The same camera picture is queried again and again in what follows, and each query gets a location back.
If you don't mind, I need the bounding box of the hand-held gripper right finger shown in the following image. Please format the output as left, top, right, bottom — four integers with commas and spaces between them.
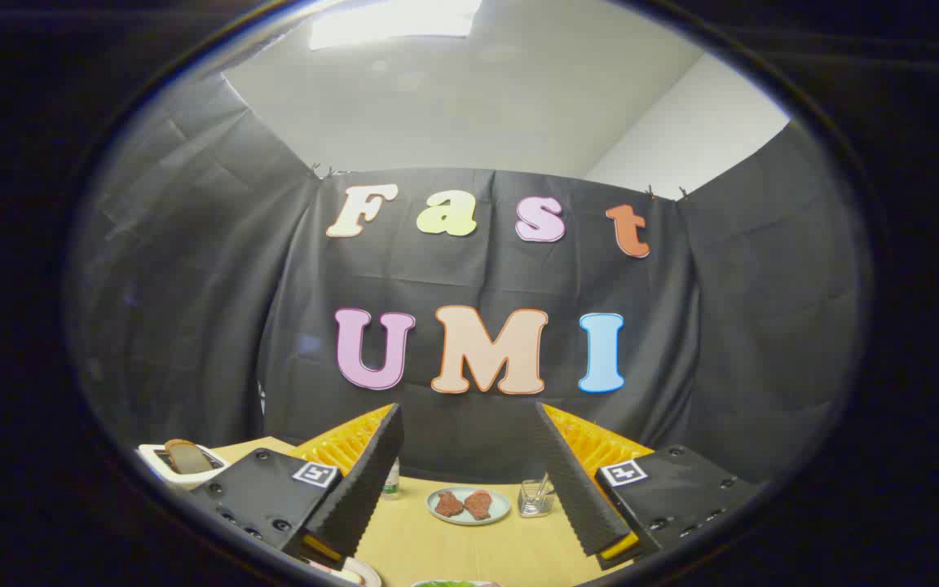
532, 402, 765, 571

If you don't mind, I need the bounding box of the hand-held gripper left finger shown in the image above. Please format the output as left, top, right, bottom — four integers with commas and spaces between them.
191, 403, 405, 571

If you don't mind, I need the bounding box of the clear glass cup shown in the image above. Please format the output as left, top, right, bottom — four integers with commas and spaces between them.
518, 475, 557, 519

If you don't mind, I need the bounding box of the light blue plate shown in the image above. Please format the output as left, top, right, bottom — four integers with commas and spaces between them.
425, 487, 512, 526

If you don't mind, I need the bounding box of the white plate with pink rim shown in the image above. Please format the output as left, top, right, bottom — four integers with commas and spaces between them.
319, 557, 383, 587

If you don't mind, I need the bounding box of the brown bread slice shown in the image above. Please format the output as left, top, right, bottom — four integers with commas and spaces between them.
165, 439, 214, 475

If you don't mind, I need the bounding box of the white toaster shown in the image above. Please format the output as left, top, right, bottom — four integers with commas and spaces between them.
137, 443, 231, 491

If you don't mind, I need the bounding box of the black backdrop cloth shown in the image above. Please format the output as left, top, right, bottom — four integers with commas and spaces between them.
66, 72, 875, 492

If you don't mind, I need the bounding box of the ceiling light panel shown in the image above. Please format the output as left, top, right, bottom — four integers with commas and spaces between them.
309, 0, 483, 51

